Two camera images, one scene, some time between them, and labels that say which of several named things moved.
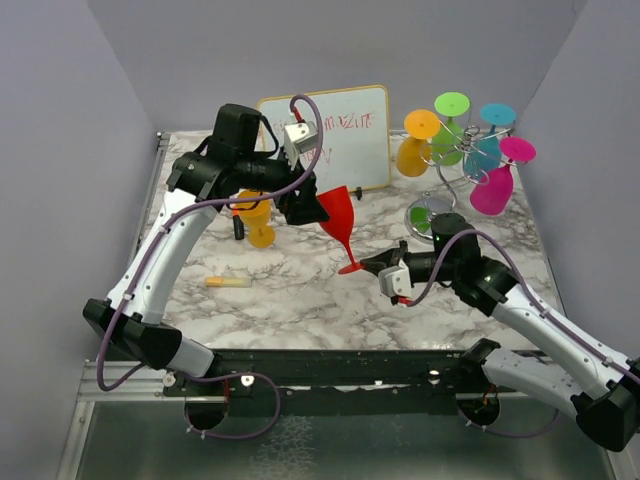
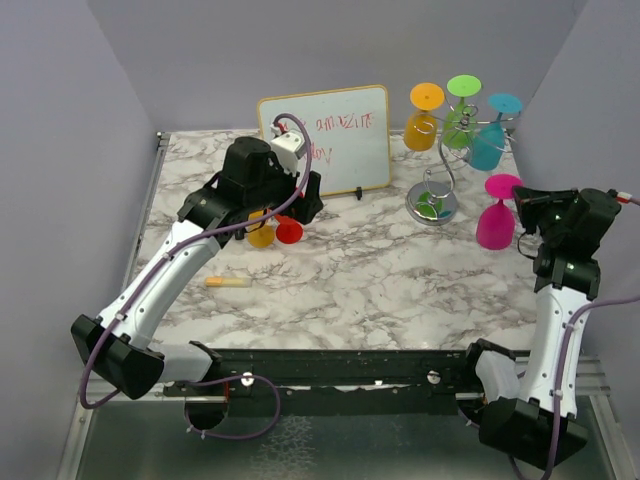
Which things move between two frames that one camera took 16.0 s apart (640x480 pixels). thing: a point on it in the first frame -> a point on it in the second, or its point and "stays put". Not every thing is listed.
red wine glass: (338, 206) -> (288, 230)
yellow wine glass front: (256, 214) stays put
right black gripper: (389, 257) -> (531, 201)
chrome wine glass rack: (478, 161) -> (433, 201)
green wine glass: (447, 148) -> (459, 124)
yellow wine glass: (414, 151) -> (420, 128)
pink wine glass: (491, 196) -> (495, 226)
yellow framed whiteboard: (355, 146) stays put
